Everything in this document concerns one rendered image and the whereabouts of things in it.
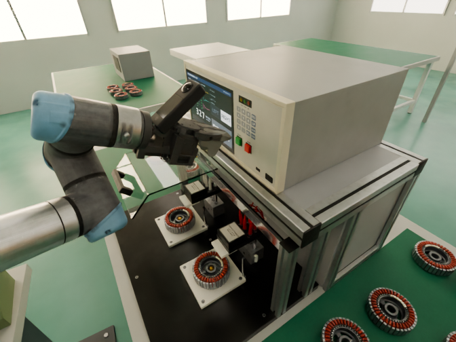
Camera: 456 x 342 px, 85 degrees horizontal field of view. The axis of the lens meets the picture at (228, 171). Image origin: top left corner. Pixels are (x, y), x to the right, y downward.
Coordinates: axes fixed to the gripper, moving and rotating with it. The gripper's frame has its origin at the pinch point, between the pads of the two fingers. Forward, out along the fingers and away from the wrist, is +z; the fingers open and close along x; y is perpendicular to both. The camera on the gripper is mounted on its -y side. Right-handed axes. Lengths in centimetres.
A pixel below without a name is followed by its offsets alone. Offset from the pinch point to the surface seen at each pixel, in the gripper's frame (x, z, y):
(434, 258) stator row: 38, 65, 17
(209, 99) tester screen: -14.2, 1.7, -4.4
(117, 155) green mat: -91, 3, 50
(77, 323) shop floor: -56, -11, 139
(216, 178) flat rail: -6.6, 7.3, 15.8
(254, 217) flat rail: 11.4, 7.4, 16.0
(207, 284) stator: 8.2, 5.1, 41.6
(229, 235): 4.6, 9.3, 27.8
